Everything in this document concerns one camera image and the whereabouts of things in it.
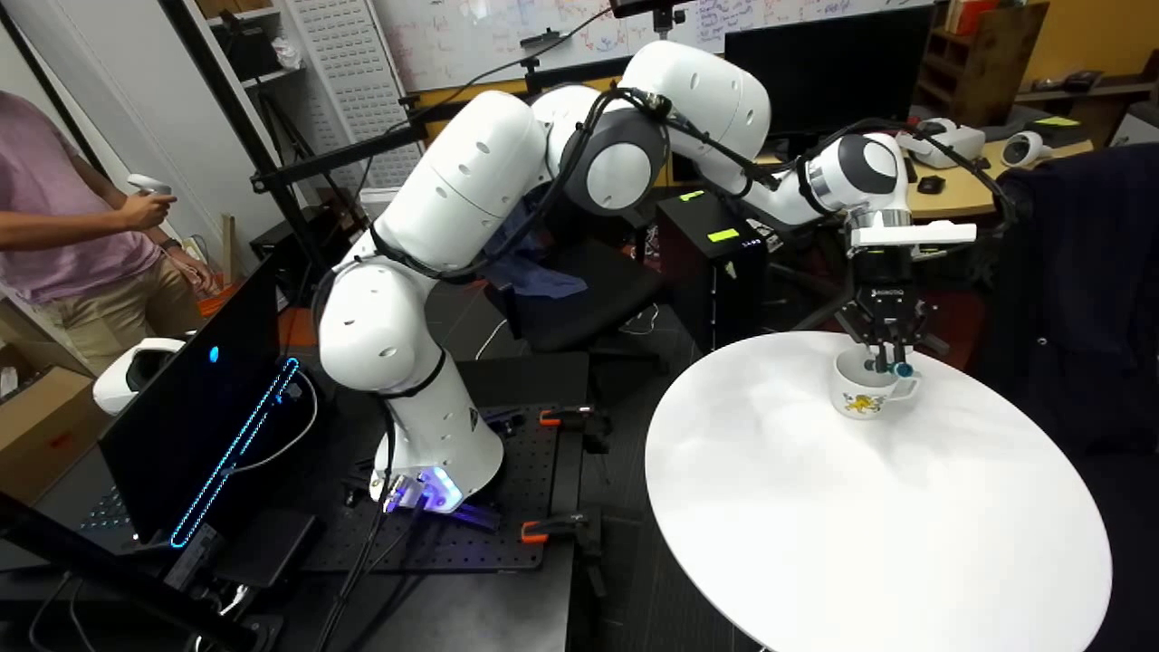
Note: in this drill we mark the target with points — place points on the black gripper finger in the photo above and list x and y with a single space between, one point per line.
859 332
919 326

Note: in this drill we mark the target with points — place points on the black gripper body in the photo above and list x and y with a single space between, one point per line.
884 281

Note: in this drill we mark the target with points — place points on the bare right forearm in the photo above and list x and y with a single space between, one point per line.
67 226

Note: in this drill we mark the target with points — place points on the black perforated robot base table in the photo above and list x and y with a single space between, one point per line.
485 592

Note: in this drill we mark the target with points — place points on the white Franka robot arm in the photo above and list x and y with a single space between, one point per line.
459 204

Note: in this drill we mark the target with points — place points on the white ceramic mug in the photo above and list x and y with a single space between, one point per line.
866 394

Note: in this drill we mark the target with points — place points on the bare right hand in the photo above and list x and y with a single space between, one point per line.
145 212

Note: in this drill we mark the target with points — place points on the black computer mouse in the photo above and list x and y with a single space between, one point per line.
934 188

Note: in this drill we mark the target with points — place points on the round wooden desk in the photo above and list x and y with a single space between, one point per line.
953 202

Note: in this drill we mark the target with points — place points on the white VR headset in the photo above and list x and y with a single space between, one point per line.
953 145

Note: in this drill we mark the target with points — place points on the black computer tower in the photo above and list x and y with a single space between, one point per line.
719 274

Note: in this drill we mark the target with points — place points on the white VR controller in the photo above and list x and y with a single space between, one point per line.
1023 149

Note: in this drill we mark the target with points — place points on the black computer monitor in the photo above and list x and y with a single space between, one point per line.
835 67

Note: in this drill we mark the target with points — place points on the brown wooden shelf unit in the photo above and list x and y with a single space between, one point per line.
982 56

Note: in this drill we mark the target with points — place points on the black office chair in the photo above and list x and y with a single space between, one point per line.
581 302

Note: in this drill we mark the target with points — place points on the orange black clamp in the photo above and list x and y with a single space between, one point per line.
553 527
565 419

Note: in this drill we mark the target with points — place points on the blue jacket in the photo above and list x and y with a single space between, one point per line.
537 260

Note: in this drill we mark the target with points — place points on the whiteboard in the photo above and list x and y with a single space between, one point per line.
474 38

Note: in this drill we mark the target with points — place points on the white perforated panel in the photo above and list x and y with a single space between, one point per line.
351 86

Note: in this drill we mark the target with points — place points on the black laptop blue glowing edge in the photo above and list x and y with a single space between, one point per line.
192 412

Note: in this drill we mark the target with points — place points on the white handheld controller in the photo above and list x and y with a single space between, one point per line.
151 182

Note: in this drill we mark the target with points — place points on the white rounded device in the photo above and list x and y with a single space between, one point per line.
127 375

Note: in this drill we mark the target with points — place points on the person in pink shirt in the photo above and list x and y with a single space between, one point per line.
61 260

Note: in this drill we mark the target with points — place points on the brown cardboard box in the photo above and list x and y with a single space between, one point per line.
43 429

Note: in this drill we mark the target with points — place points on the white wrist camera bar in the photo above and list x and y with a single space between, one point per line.
913 237

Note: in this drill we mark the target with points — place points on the black metal frame bar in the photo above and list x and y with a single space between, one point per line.
351 149

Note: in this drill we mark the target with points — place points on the black camera stand bar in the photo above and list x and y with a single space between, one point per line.
112 567

